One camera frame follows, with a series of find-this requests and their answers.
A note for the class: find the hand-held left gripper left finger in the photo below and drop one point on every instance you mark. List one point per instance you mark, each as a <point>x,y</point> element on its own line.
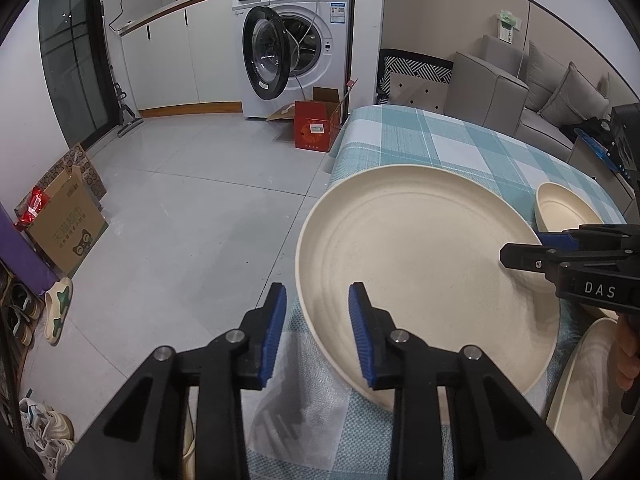
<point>272,340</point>

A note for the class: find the grey sofa cushion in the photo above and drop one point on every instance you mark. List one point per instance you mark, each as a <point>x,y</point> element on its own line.
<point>545,75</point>
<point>575,95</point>

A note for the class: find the cream green slipper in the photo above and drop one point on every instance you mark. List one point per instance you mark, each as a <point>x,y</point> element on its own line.
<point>57,310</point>

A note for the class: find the white green wall device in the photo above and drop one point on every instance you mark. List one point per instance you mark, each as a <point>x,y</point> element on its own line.
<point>507,27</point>

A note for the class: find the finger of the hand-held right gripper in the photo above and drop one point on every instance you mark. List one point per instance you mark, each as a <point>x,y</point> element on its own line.
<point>525,257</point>
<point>552,238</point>

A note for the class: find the grey floor mop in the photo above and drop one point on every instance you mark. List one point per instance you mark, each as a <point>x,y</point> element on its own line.
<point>127,115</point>

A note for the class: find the teal checked tablecloth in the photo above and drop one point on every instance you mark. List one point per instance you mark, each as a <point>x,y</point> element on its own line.
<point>450,135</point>

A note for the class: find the dark glass sliding door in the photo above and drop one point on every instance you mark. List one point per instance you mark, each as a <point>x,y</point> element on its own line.
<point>75,50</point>

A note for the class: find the black clothes pile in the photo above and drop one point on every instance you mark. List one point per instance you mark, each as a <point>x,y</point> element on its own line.
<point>587,130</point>

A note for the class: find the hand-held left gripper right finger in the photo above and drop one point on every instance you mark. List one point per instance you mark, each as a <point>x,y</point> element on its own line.
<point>361,340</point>

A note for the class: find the white sneakers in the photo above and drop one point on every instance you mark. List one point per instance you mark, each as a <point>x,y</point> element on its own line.
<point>47,435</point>

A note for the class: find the flat patterned cardboard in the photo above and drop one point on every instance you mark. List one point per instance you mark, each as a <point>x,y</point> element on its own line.
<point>80,165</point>

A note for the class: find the red cardboard box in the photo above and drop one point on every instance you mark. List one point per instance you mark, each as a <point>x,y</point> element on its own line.
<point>315,127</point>

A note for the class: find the brown cardboard box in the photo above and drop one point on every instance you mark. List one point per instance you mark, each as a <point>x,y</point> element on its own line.
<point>65,230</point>

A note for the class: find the black white patterned mat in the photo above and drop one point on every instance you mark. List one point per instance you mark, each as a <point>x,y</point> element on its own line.
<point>410,72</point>

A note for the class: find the grey side cabinet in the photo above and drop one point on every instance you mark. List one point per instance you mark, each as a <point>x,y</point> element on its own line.
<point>595,180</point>

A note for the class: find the person's right hand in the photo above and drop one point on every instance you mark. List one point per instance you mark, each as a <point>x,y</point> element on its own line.
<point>627,355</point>

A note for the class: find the red snack packet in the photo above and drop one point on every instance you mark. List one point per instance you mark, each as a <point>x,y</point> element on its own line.
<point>32,207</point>

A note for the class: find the large cream plate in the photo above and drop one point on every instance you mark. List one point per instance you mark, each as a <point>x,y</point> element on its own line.
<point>585,390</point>
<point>425,260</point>

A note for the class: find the small cream bowl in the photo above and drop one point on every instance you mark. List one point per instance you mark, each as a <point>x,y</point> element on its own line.
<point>565,205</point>

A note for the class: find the blue plastic bag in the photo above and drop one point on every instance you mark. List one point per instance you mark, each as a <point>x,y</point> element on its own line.
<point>600,152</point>

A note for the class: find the white washing machine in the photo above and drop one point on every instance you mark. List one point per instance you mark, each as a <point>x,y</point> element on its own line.
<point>330,60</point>

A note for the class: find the grey sofa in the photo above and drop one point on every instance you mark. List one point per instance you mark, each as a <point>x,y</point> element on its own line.
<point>485,90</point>

